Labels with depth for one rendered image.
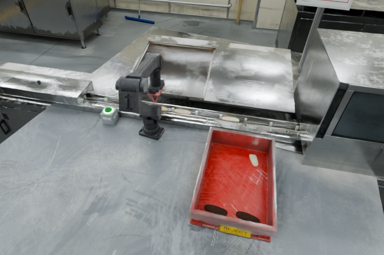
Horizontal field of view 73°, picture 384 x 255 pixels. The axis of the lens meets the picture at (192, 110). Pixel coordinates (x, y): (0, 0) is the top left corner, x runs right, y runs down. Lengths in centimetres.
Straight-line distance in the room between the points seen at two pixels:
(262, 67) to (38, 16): 343
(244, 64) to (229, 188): 91
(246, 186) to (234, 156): 17
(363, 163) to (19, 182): 156
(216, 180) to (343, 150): 59
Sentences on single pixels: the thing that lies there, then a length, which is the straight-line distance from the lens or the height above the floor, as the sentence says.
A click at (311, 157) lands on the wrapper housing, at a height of 88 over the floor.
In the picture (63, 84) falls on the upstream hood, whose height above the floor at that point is 92.
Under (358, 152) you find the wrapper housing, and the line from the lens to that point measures 138.
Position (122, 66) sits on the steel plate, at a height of 82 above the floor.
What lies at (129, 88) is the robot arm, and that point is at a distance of 98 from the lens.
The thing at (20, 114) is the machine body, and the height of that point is 71.
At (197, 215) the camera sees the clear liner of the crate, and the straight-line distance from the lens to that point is 103.
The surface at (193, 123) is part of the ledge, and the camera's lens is 142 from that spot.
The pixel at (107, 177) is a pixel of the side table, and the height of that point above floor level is 82.
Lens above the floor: 183
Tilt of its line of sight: 40 degrees down
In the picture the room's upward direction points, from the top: 2 degrees clockwise
